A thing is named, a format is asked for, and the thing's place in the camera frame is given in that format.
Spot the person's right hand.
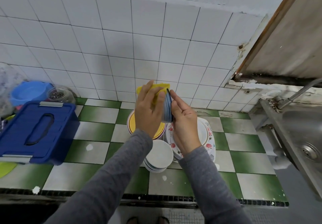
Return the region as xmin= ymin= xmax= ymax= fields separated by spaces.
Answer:
xmin=169 ymin=89 xmax=203 ymax=157

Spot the person's left hand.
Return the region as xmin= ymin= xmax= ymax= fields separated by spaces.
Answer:
xmin=134 ymin=80 xmax=167 ymax=139

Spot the white blue-rimmed bowl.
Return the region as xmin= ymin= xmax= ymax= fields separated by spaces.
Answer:
xmin=162 ymin=91 xmax=175 ymax=124

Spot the stack of small white bowls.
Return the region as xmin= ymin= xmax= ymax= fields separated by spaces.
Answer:
xmin=143 ymin=139 xmax=174 ymax=174

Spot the person's right forearm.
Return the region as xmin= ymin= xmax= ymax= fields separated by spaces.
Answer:
xmin=179 ymin=146 xmax=252 ymax=224

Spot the glass jar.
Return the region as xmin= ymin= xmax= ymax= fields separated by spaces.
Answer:
xmin=46 ymin=86 xmax=76 ymax=106

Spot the stainless steel sink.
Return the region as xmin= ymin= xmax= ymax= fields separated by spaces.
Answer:
xmin=259 ymin=98 xmax=322 ymax=197

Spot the metal faucet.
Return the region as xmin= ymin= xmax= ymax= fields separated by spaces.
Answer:
xmin=272 ymin=78 xmax=322 ymax=112

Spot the blue plastic box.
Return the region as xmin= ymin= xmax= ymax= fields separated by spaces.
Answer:
xmin=0 ymin=101 xmax=80 ymax=166

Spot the blue plastic bowl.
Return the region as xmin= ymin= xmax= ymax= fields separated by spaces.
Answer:
xmin=10 ymin=81 xmax=53 ymax=106

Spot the clear plastic bag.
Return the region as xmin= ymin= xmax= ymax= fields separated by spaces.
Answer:
xmin=0 ymin=63 xmax=26 ymax=119

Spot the lime green plastic bowl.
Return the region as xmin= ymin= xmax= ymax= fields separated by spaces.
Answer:
xmin=0 ymin=162 xmax=17 ymax=178

